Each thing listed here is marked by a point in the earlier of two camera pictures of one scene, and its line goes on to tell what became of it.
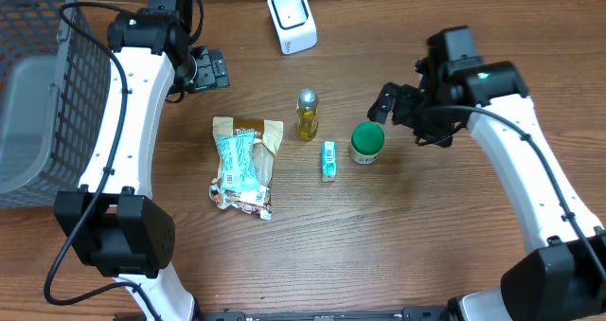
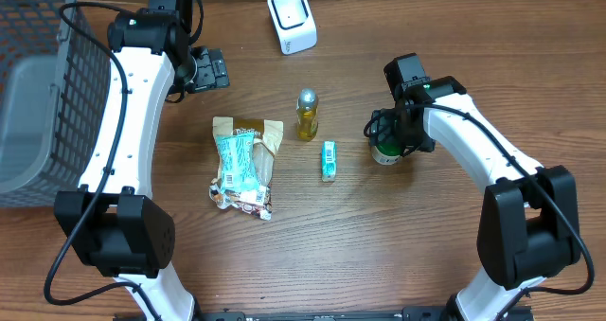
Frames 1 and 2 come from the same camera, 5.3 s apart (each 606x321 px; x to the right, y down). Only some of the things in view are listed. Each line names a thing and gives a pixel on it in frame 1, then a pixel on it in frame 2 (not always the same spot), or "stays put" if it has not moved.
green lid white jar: (367, 139) → (387, 153)
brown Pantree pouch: (267, 140) stays put
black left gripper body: (208, 70) stays put
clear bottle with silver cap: (307, 108) stays put
